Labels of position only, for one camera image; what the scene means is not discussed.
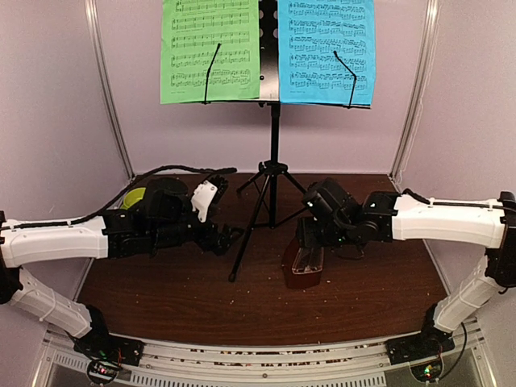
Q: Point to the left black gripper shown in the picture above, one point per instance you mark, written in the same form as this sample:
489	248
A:
220	246

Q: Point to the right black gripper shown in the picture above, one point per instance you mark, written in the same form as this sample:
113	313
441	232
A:
305	236

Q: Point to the brown wooden metronome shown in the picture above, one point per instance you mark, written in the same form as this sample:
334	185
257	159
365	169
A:
302	267

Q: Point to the blue sheet music page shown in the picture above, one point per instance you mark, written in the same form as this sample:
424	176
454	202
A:
327	52

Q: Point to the green sheet music page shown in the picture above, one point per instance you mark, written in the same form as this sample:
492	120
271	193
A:
210	51

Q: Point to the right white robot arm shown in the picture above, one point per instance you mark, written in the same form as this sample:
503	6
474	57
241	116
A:
337	219

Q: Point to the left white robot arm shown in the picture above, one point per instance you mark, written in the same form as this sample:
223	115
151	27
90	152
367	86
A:
167	215

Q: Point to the green bowl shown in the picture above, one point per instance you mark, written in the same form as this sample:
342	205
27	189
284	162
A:
133	197

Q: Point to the aluminium front rail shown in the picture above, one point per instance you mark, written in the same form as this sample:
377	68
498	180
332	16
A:
363	362

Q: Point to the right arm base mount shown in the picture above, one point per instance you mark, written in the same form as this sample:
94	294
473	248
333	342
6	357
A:
424	356

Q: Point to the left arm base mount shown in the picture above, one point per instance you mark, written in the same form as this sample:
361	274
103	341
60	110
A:
107	362

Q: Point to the right aluminium corner post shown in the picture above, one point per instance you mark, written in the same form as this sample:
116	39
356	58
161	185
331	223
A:
421	80

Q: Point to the aluminium corner post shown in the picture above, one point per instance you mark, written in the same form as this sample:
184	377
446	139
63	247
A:
91	13
421	80

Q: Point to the left aluminium corner post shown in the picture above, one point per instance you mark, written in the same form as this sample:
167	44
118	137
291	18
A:
91	13

